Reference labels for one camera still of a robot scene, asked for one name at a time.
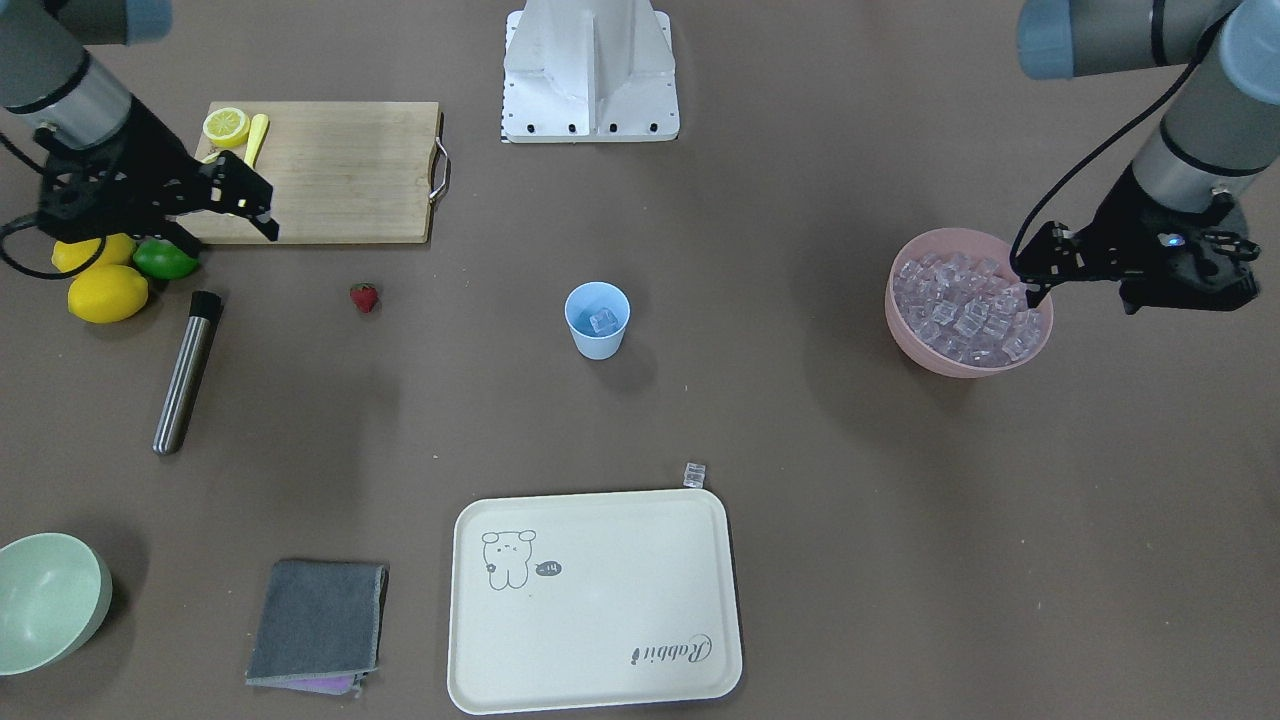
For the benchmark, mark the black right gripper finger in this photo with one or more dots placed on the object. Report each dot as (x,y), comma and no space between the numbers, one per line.
(267,226)

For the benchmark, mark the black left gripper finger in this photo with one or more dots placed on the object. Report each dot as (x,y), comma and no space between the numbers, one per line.
(1036,292)

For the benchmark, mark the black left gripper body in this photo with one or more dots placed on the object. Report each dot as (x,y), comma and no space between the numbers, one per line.
(1128,232)

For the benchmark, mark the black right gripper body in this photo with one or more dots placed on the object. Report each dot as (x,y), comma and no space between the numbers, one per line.
(150,158)

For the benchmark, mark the steel muddler black tip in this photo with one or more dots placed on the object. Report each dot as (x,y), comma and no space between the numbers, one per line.
(193,353)

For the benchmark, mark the red strawberry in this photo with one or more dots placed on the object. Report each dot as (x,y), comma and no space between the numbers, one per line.
(365,297)

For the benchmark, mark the single clear ice cube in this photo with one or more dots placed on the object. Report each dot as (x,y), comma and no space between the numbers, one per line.
(695,475)

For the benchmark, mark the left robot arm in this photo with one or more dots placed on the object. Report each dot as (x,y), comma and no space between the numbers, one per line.
(1217,124)

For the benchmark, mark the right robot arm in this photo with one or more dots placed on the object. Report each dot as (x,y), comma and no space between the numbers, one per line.
(52,80)

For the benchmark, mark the pile of clear ice cubes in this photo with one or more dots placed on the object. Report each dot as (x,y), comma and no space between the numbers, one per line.
(960,308)

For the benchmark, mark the light blue plastic cup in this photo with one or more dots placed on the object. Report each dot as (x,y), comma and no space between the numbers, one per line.
(585,300)

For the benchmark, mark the yellow lemon upper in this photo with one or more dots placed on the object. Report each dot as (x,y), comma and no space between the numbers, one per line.
(119,248)

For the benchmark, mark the yellow lemon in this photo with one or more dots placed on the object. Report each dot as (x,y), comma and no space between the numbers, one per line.
(119,248)
(107,294)

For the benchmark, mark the green lime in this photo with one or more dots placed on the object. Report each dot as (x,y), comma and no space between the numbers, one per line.
(163,261)

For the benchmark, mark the pink plastic bowl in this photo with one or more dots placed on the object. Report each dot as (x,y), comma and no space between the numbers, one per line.
(945,241)

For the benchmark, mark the wooden cutting board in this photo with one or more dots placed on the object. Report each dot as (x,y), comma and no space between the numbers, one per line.
(350,173)

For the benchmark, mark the lemon half upper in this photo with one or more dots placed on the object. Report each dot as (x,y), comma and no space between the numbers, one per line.
(226,128)

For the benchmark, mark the yellow plastic knife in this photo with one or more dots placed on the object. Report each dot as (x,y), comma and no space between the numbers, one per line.
(256,135)

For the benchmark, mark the yellow lemon lower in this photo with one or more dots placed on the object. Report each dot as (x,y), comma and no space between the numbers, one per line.
(107,294)

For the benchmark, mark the grey folded cloth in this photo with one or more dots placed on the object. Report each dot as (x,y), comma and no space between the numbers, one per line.
(319,628)

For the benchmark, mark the mint green bowl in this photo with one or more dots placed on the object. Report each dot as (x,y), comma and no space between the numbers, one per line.
(55,593)

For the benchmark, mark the cream rabbit tray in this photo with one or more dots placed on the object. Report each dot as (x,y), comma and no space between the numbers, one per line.
(602,599)

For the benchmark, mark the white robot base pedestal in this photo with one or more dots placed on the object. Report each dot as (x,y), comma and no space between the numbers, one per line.
(589,72)

